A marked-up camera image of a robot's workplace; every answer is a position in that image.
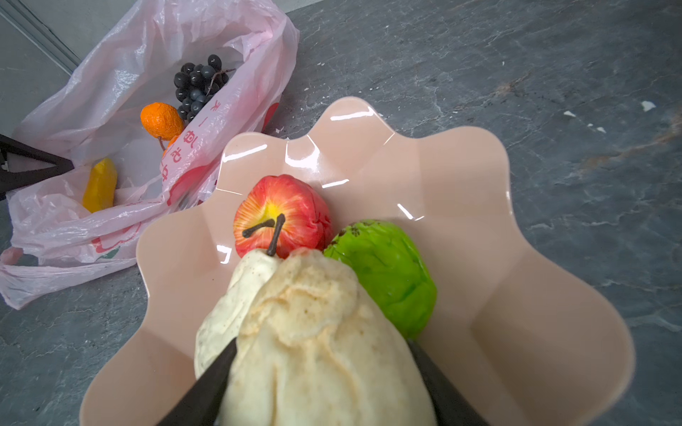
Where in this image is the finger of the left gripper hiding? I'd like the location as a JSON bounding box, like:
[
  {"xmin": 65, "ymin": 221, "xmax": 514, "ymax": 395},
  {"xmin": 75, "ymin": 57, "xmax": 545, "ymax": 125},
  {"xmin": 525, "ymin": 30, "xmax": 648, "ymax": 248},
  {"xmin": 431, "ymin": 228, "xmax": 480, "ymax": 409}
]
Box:
[{"xmin": 1, "ymin": 135, "xmax": 74, "ymax": 201}]

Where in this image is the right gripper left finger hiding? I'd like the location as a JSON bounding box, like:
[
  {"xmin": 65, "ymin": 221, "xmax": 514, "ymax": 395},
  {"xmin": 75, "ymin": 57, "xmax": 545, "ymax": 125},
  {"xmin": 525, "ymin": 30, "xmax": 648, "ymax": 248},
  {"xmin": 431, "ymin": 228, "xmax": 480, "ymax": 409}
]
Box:
[{"xmin": 157, "ymin": 338, "xmax": 237, "ymax": 426}]

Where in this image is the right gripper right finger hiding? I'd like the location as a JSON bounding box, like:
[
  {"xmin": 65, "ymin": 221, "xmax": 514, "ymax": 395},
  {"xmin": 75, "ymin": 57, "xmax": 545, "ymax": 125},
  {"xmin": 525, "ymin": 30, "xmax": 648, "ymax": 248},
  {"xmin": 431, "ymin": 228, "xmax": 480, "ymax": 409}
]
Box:
[{"xmin": 408, "ymin": 340, "xmax": 488, "ymax": 426}]

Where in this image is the pink scalloped plate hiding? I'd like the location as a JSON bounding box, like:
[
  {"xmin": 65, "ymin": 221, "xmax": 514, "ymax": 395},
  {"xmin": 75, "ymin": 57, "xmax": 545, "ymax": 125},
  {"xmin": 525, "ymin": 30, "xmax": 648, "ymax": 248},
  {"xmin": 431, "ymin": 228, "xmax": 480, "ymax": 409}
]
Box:
[{"xmin": 80, "ymin": 98, "xmax": 635, "ymax": 425}]

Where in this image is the beige fake fruit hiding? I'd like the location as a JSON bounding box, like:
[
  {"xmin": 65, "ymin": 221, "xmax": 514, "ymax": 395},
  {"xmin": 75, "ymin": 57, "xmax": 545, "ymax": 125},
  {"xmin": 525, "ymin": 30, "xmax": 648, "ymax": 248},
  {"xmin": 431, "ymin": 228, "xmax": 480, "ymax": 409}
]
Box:
[
  {"xmin": 194, "ymin": 248, "xmax": 282, "ymax": 378},
  {"xmin": 220, "ymin": 248, "xmax": 436, "ymax": 425}
]

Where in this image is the pink plastic bag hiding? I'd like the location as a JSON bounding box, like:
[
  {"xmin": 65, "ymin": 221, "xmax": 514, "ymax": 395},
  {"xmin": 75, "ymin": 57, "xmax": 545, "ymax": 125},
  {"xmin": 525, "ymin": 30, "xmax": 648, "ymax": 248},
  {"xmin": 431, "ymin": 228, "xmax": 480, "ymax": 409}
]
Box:
[{"xmin": 1, "ymin": 1, "xmax": 300, "ymax": 309}]

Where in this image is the green fake fruit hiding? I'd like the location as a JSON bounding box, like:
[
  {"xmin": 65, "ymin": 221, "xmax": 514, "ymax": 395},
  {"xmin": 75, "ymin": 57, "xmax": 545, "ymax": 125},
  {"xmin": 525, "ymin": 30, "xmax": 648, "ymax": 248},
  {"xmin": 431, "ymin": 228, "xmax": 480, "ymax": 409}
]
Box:
[{"xmin": 323, "ymin": 219, "xmax": 438, "ymax": 340}]

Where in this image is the orange fake fruit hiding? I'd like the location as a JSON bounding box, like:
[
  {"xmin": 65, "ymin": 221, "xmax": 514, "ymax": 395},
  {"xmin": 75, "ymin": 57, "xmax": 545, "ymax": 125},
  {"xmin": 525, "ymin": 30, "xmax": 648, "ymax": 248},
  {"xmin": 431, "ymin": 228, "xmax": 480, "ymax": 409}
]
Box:
[{"xmin": 140, "ymin": 102, "xmax": 184, "ymax": 141}]

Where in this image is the red fake strawberry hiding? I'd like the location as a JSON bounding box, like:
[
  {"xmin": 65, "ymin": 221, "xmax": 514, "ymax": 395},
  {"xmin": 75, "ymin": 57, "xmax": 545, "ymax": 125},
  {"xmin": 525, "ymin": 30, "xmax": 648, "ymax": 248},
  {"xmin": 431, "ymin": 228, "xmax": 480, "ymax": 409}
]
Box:
[{"xmin": 233, "ymin": 175, "xmax": 333, "ymax": 259}]

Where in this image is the yellow fake banana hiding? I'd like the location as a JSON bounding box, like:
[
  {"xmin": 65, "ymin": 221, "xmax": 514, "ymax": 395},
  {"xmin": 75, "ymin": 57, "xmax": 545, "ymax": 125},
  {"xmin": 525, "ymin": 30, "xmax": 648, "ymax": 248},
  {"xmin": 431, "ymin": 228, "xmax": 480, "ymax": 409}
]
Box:
[{"xmin": 82, "ymin": 158, "xmax": 118, "ymax": 213}]

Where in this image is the dark fake grape bunch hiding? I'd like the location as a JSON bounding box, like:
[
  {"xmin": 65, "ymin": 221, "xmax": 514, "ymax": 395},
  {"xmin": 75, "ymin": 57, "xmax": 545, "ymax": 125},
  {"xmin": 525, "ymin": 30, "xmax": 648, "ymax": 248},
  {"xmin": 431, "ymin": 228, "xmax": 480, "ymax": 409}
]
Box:
[{"xmin": 173, "ymin": 54, "xmax": 234, "ymax": 122}]

